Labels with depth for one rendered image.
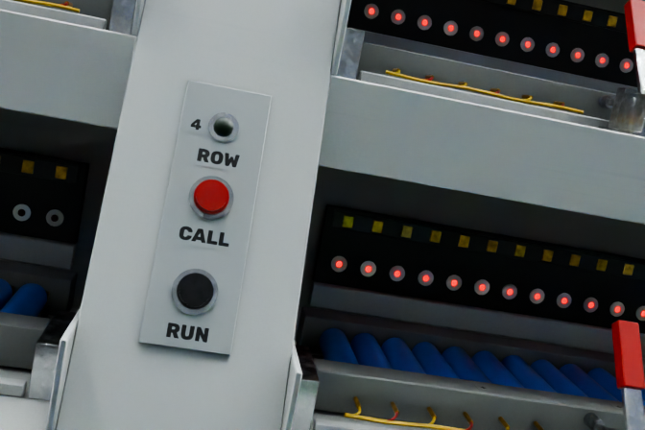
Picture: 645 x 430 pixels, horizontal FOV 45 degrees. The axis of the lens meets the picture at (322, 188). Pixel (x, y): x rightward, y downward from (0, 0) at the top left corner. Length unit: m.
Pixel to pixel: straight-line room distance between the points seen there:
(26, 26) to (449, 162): 0.21
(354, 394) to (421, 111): 0.15
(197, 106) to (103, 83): 0.05
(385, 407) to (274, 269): 0.12
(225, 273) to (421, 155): 0.12
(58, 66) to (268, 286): 0.14
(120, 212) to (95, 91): 0.06
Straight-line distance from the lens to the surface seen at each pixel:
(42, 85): 0.39
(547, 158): 0.42
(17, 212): 0.53
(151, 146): 0.37
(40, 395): 0.40
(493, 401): 0.45
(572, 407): 0.47
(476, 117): 0.40
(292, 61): 0.38
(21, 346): 0.43
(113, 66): 0.38
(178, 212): 0.36
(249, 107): 0.37
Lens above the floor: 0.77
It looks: 14 degrees up
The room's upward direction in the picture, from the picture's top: 8 degrees clockwise
